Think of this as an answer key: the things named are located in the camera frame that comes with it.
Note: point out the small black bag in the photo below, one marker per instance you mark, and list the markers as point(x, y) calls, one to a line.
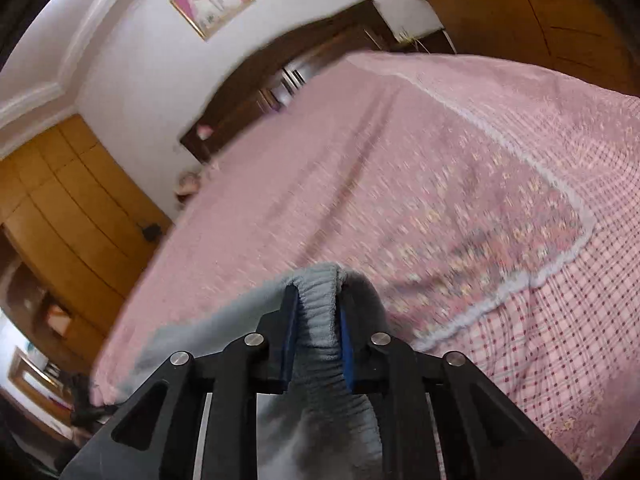
point(152, 232)

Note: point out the pink floral bedspread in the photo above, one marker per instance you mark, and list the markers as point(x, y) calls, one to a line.
point(492, 205)

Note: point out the orange wooden wardrobe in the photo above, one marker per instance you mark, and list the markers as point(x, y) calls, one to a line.
point(75, 217)

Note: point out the wooden cabinet under window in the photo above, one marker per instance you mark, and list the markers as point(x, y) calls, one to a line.
point(575, 37)

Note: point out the dark wooden headboard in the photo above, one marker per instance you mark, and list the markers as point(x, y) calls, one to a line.
point(269, 78)

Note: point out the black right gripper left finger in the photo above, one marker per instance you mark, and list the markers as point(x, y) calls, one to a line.
point(196, 417)

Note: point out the grey pants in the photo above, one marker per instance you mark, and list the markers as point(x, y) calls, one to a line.
point(317, 429)

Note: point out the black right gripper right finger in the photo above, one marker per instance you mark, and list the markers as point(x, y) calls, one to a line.
point(441, 417)

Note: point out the clothes pile on nightstand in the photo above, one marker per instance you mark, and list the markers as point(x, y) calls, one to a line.
point(188, 185)

